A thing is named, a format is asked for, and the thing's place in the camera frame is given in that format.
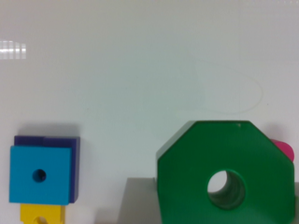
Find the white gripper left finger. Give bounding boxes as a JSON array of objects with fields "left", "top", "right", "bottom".
[{"left": 117, "top": 177, "right": 162, "bottom": 224}]

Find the dark purple square block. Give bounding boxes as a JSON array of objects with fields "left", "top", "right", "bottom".
[{"left": 12, "top": 135, "right": 80, "bottom": 203}]

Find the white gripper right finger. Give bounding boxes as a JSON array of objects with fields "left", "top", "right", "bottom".
[{"left": 292, "top": 182, "right": 299, "bottom": 224}]

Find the pink cylinder block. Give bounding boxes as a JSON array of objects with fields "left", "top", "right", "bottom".
[{"left": 272, "top": 139, "right": 295, "bottom": 161}]

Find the light blue square block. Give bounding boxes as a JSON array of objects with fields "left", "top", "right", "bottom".
[{"left": 9, "top": 146, "right": 71, "bottom": 205}]

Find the yellow block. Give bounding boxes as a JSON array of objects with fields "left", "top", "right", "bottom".
[{"left": 21, "top": 203, "right": 65, "bottom": 224}]

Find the green octagonal block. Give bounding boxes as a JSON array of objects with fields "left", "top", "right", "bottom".
[{"left": 157, "top": 121, "right": 295, "bottom": 224}]

